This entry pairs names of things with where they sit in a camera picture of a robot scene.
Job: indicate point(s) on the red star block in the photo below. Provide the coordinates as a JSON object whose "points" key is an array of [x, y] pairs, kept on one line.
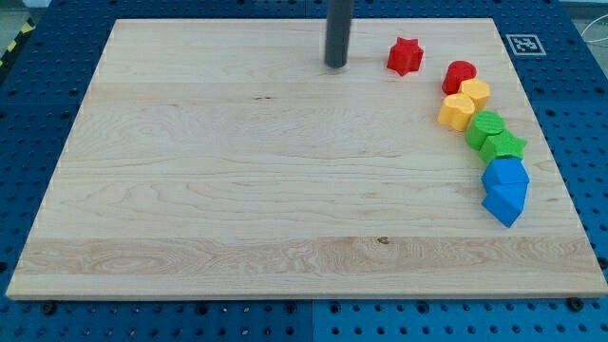
{"points": [[405, 56]]}

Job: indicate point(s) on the red circle block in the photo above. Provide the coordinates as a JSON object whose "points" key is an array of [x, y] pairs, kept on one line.
{"points": [[457, 72]]}

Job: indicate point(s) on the green circle block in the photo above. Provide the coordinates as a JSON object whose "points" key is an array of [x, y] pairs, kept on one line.
{"points": [[483, 125]]}

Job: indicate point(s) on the green star block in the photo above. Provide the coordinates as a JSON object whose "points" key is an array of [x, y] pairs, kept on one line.
{"points": [[502, 146]]}

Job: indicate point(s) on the wooden board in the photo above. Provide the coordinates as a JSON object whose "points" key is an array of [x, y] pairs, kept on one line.
{"points": [[220, 159]]}

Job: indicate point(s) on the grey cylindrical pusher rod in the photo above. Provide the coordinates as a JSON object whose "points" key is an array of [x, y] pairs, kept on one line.
{"points": [[338, 28]]}

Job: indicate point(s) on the yellow heart block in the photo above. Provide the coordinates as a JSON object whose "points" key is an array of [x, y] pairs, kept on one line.
{"points": [[456, 111]]}

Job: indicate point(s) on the yellow hexagon block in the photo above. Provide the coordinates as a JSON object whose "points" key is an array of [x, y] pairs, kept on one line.
{"points": [[477, 90]]}

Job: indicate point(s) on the blue cube block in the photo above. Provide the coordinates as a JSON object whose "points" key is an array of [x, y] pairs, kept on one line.
{"points": [[506, 202]]}

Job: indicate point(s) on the blue pentagon block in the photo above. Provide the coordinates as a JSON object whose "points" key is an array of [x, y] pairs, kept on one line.
{"points": [[504, 171]]}

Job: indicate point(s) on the white fiducial marker tag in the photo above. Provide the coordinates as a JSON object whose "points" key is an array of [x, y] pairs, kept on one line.
{"points": [[525, 44]]}

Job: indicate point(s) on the yellow black hazard tape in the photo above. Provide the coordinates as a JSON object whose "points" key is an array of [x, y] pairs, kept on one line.
{"points": [[17, 44]]}

